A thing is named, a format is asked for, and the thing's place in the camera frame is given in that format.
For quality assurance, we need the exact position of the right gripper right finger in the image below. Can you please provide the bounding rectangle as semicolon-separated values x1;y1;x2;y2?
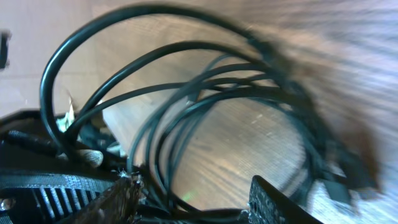
249;175;322;224

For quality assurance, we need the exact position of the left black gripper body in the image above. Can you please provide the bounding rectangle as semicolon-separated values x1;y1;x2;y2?
1;110;126;223

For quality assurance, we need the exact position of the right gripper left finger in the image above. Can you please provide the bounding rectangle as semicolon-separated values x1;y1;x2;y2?
59;171;144;223

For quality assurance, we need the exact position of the black USB-A cable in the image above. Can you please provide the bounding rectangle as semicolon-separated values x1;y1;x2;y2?
39;4;380;224

